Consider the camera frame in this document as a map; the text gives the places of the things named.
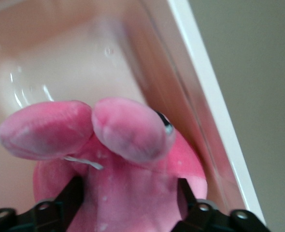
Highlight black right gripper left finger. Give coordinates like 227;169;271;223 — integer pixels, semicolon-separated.
0;176;85;232

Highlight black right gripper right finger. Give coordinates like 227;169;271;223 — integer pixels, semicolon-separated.
171;177;271;232

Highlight pink plush toy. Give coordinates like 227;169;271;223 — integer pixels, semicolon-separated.
0;96;209;232

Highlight pale pink plastic storage box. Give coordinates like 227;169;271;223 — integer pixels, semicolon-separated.
0;0;267;232

